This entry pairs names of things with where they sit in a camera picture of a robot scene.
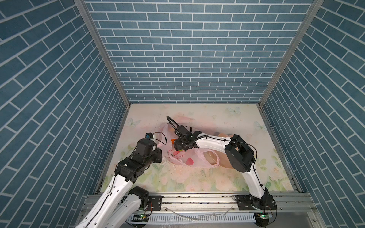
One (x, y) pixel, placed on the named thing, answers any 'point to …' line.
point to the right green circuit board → (263, 215)
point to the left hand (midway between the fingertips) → (161, 151)
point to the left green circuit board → (140, 218)
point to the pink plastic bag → (194, 157)
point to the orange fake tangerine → (172, 141)
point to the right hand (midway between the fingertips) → (176, 144)
